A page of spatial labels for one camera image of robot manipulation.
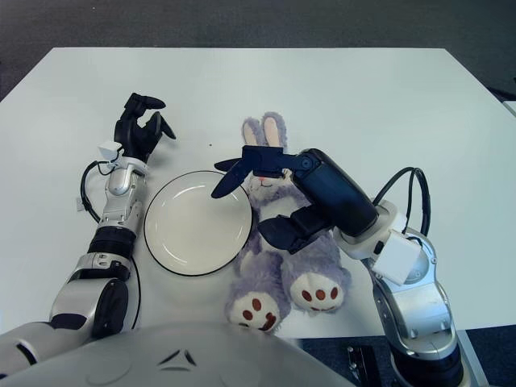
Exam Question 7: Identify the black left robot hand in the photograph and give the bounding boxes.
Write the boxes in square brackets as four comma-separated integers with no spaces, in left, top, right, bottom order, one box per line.
[114,92,177,162]

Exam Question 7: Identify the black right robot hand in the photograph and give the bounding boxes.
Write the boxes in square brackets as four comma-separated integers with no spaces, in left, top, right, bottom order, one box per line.
[211,145,380,255]

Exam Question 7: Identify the purple plush bunny doll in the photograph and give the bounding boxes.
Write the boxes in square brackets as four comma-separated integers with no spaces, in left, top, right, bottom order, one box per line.
[225,111,352,334]

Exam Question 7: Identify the white plate with black rim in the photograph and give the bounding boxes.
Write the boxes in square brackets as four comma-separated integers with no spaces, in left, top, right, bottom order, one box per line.
[144,170,254,277]

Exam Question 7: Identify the white left wrist module box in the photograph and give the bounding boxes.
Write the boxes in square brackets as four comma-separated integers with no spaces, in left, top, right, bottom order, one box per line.
[99,140,122,162]

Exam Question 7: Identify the white wrist module box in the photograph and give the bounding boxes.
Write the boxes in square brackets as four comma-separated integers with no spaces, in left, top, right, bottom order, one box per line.
[99,140,122,162]
[372,231,422,285]

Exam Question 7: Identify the white right wrist module box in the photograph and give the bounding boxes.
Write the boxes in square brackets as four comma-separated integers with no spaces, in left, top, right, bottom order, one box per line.
[372,231,422,285]

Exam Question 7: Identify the grey metal table leg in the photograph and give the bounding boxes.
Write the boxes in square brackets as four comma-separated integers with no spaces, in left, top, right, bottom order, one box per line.
[455,329,493,387]

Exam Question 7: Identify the grey robot torso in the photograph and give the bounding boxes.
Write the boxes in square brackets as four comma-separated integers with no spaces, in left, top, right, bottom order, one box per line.
[3,322,356,387]

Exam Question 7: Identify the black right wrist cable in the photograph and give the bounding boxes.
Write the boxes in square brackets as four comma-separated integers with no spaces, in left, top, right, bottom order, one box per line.
[370,166,432,239]

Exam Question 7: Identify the black flat floor bracket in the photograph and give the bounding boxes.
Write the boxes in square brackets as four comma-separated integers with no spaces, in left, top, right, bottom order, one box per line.
[346,344,382,387]

